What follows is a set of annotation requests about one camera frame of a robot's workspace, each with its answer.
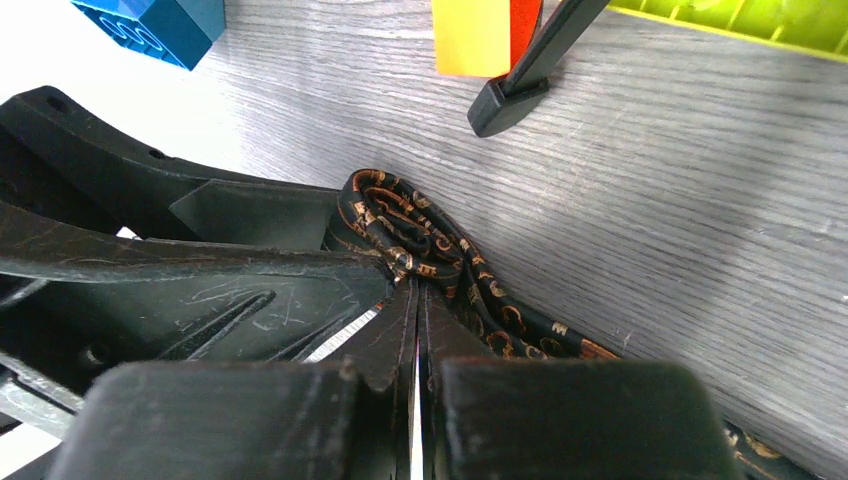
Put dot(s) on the blue toy brick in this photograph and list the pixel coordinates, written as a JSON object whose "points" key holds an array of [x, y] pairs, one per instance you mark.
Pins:
{"points": [[177, 32]]}

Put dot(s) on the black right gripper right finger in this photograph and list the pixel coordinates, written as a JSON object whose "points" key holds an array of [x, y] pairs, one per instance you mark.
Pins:
{"points": [[484, 417]]}

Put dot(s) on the orange red block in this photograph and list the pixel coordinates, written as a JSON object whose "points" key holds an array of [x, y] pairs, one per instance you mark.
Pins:
{"points": [[482, 38]]}

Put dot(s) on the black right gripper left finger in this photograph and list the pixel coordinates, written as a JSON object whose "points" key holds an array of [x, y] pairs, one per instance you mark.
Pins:
{"points": [[344, 417]]}

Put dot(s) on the small black tripod stand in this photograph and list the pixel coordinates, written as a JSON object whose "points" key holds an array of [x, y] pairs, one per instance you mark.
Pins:
{"points": [[505, 101]]}

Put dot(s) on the lime green flat brick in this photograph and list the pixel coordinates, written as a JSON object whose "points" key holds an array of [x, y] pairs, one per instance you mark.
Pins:
{"points": [[816, 28]]}

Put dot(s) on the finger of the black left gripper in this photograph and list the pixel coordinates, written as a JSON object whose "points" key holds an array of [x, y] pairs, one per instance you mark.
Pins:
{"points": [[97, 299], [60, 161]]}

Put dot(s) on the black key pattern tie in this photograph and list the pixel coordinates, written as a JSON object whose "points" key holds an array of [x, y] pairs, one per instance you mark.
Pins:
{"points": [[380, 214]]}

